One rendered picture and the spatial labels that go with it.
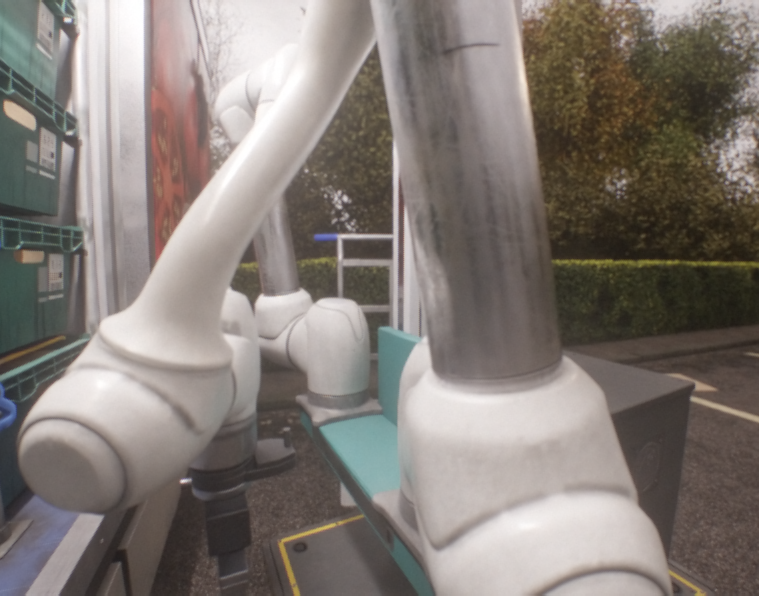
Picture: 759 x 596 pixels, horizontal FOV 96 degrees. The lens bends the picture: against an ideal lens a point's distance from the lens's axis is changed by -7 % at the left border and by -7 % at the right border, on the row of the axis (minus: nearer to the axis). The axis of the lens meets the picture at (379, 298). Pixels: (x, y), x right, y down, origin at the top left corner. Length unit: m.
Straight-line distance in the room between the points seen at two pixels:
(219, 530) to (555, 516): 0.37
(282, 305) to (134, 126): 0.61
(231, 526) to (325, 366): 0.45
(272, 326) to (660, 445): 0.90
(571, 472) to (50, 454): 0.31
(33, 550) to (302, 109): 0.76
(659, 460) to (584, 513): 0.70
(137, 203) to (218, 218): 0.86
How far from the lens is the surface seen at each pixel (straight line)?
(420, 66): 0.27
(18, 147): 1.01
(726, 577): 1.95
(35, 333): 1.02
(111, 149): 1.24
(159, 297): 0.31
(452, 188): 0.24
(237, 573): 0.50
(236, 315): 0.44
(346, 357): 0.86
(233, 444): 0.48
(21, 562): 0.83
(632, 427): 0.82
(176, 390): 0.30
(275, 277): 0.99
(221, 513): 0.50
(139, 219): 1.16
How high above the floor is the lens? 1.09
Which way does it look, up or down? 6 degrees down
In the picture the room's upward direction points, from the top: straight up
